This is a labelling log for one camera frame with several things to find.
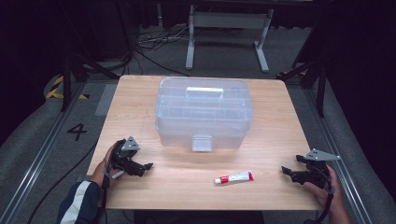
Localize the black metal stand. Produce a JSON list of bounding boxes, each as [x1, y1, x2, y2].
[[60, 50, 121, 113], [276, 54, 332, 119]]

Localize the person's left hand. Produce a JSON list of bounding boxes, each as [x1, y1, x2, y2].
[[90, 143, 124, 188]]

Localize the yellow and black floor tape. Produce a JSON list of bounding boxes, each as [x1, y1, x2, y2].
[[45, 75, 91, 101]]

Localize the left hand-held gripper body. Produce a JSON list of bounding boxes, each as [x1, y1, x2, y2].
[[110, 135, 141, 172]]

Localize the grey floor plate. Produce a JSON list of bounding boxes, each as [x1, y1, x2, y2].
[[94, 83, 119, 117]]

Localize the clear plastic storage box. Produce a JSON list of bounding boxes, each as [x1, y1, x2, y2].
[[154, 76, 255, 153]]

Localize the grey metal desk frame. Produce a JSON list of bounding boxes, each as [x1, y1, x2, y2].
[[185, 4, 275, 74]]

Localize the person's right hand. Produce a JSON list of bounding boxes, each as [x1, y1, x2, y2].
[[303, 164, 344, 216]]

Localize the black floor cable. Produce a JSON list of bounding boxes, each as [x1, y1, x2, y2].
[[26, 141, 99, 224]]

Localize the red and white ointment tube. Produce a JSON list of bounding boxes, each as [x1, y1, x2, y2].
[[213, 170, 256, 185]]

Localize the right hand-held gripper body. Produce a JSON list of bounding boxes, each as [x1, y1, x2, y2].
[[304, 148, 341, 189]]

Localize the tangle of floor cables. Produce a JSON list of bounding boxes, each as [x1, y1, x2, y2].
[[133, 25, 191, 77]]

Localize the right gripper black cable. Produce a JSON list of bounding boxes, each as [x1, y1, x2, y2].
[[312, 167, 336, 224]]

